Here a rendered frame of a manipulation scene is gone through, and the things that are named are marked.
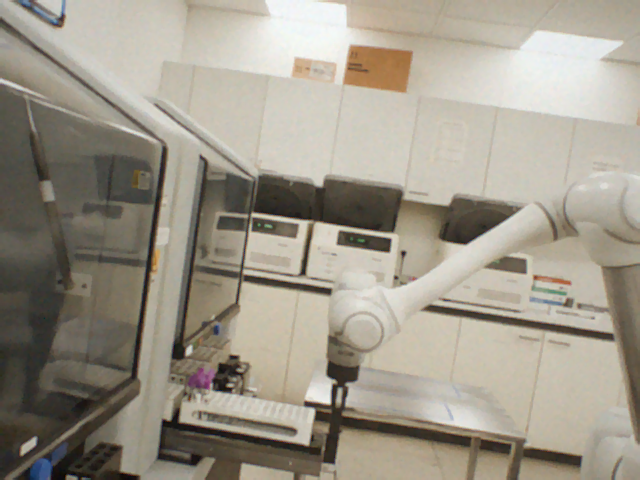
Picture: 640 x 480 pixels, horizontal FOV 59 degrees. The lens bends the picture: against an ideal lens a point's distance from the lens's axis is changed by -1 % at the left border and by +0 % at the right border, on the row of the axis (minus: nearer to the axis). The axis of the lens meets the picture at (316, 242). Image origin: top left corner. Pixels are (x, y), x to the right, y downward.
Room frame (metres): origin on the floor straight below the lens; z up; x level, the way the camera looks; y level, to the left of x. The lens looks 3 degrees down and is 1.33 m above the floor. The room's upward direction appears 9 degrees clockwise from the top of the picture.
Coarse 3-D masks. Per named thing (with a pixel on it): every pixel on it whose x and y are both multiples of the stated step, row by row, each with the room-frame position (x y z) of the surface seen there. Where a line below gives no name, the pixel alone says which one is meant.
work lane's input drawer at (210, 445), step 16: (176, 416) 1.28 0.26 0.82; (176, 432) 1.23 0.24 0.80; (192, 432) 1.23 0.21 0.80; (208, 432) 1.24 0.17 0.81; (224, 432) 1.24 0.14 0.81; (320, 432) 1.31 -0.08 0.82; (176, 448) 1.23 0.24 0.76; (192, 448) 1.23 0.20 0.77; (208, 448) 1.23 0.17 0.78; (224, 448) 1.22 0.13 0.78; (240, 448) 1.22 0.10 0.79; (256, 448) 1.22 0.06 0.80; (272, 448) 1.22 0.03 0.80; (288, 448) 1.23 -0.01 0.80; (304, 448) 1.22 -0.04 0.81; (320, 448) 1.22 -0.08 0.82; (256, 464) 1.22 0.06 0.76; (272, 464) 1.22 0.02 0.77; (288, 464) 1.22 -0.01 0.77; (304, 464) 1.21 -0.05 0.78; (320, 464) 1.21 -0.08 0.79; (336, 464) 1.30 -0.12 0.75
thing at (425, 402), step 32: (320, 384) 1.68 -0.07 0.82; (352, 384) 1.73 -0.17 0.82; (384, 384) 1.78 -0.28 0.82; (416, 384) 1.84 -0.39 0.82; (448, 384) 1.90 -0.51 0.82; (384, 416) 1.51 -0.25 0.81; (416, 416) 1.52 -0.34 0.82; (448, 416) 1.56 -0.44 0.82; (480, 416) 1.61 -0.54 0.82; (512, 448) 1.50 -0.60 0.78
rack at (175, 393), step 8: (168, 384) 1.35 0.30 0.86; (176, 384) 1.35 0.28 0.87; (168, 392) 1.29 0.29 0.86; (176, 392) 1.30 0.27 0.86; (184, 392) 1.34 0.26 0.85; (168, 400) 1.25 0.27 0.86; (176, 400) 1.28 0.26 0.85; (168, 408) 1.25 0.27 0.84; (176, 408) 1.29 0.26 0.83; (168, 416) 1.25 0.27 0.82
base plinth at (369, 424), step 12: (324, 420) 3.61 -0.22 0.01; (348, 420) 3.60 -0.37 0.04; (360, 420) 3.60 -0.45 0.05; (372, 420) 3.59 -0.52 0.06; (384, 432) 3.59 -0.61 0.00; (396, 432) 3.58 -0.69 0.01; (408, 432) 3.58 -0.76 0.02; (420, 432) 3.58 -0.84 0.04; (432, 432) 3.57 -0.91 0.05; (444, 432) 3.57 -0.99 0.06; (468, 444) 3.56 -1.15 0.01; (480, 444) 3.55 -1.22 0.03; (492, 444) 3.55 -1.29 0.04; (504, 444) 3.54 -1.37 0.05; (528, 456) 3.53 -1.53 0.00; (540, 456) 3.53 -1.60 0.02; (552, 456) 3.53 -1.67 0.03; (564, 456) 3.52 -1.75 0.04; (576, 456) 3.52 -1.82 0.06
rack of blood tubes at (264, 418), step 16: (224, 400) 1.30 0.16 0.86; (240, 400) 1.31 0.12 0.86; (256, 400) 1.33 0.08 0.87; (192, 416) 1.26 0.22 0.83; (208, 416) 1.28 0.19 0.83; (224, 416) 1.30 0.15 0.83; (240, 416) 1.24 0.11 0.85; (256, 416) 1.24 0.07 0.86; (272, 416) 1.24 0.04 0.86; (288, 416) 1.26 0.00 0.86; (304, 416) 1.27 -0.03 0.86; (240, 432) 1.24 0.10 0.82; (256, 432) 1.24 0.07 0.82; (272, 432) 1.29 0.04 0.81; (288, 432) 1.31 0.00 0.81; (304, 432) 1.23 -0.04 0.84
